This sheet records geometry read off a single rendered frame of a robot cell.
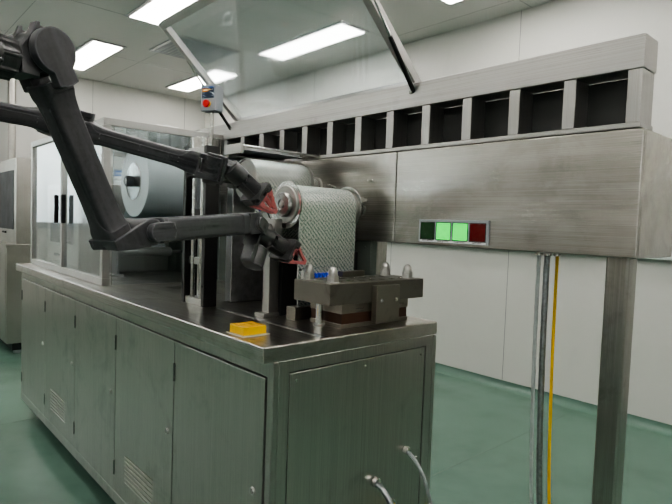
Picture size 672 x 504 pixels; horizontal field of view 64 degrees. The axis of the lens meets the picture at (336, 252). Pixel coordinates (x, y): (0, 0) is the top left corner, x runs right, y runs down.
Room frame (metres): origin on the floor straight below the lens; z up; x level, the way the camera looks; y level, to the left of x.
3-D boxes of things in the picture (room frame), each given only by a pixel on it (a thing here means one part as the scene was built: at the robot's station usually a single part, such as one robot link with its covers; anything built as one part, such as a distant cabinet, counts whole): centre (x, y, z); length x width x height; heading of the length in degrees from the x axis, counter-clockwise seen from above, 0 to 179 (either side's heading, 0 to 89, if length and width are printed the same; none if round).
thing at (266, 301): (1.69, 0.21, 1.05); 0.06 x 0.05 x 0.31; 132
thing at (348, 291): (1.66, -0.08, 1.00); 0.40 x 0.16 x 0.06; 132
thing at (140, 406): (2.42, 0.75, 0.43); 2.52 x 0.64 x 0.86; 42
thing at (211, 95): (2.11, 0.50, 1.66); 0.07 x 0.07 x 0.10; 65
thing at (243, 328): (1.41, 0.22, 0.91); 0.07 x 0.07 x 0.02; 42
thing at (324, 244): (1.72, 0.03, 1.11); 0.23 x 0.01 x 0.18; 132
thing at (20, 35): (0.94, 0.53, 1.47); 0.10 x 0.05 x 0.09; 153
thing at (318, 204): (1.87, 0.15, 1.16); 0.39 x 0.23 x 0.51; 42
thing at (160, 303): (2.41, 0.76, 0.88); 2.52 x 0.66 x 0.04; 42
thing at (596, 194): (2.47, 0.26, 1.29); 3.10 x 0.28 x 0.30; 42
